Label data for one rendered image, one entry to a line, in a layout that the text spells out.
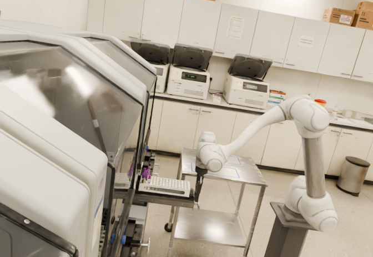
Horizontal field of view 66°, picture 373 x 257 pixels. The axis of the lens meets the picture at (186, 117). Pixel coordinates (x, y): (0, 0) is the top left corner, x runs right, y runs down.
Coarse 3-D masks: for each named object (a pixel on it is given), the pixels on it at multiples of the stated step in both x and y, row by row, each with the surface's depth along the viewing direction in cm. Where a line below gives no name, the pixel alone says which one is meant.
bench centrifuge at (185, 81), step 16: (176, 48) 395; (192, 48) 390; (208, 48) 392; (176, 64) 434; (192, 64) 428; (208, 64) 413; (176, 80) 385; (192, 80) 387; (208, 80) 391; (192, 96) 392
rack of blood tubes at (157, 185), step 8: (144, 184) 166; (152, 184) 166; (160, 184) 168; (168, 184) 170; (176, 184) 171; (184, 184) 173; (160, 192) 167; (168, 192) 172; (176, 192) 173; (184, 192) 175
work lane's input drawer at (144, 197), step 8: (136, 192) 166; (144, 192) 166; (192, 192) 175; (136, 200) 166; (144, 200) 167; (152, 200) 167; (160, 200) 167; (168, 200) 167; (176, 200) 167; (184, 200) 167; (192, 200) 168; (192, 208) 172
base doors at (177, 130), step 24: (168, 120) 399; (192, 120) 399; (216, 120) 402; (240, 120) 403; (288, 120) 405; (168, 144) 409; (192, 144) 409; (264, 144) 414; (288, 144) 415; (336, 144) 418; (360, 144) 419; (288, 168) 426; (336, 168) 428
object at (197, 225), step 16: (192, 160) 218; (240, 160) 234; (192, 176) 197; (208, 176) 198; (224, 176) 202; (240, 176) 206; (256, 176) 211; (240, 192) 250; (176, 208) 205; (256, 208) 206; (176, 224) 208; (192, 224) 231; (208, 224) 235; (224, 224) 238; (192, 240) 215; (208, 240) 216; (224, 240) 219; (240, 240) 222
